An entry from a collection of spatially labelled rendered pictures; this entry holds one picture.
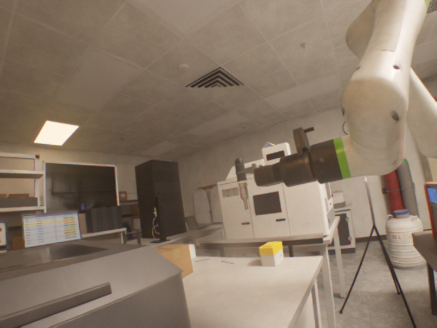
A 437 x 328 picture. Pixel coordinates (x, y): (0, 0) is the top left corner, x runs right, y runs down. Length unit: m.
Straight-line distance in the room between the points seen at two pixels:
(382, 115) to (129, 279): 0.45
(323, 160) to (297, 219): 1.13
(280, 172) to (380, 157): 0.21
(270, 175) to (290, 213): 1.08
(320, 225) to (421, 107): 1.02
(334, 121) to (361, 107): 4.31
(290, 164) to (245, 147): 4.71
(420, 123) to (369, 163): 0.37
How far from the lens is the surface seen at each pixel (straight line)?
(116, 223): 2.76
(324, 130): 4.63
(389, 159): 0.44
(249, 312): 0.73
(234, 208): 1.75
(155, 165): 2.92
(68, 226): 2.35
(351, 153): 0.45
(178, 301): 0.40
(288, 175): 0.47
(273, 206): 1.59
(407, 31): 0.51
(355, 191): 4.49
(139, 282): 0.36
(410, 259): 3.20
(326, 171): 0.45
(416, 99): 0.78
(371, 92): 0.35
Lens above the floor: 1.26
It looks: 9 degrees up
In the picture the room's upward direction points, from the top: 9 degrees counter-clockwise
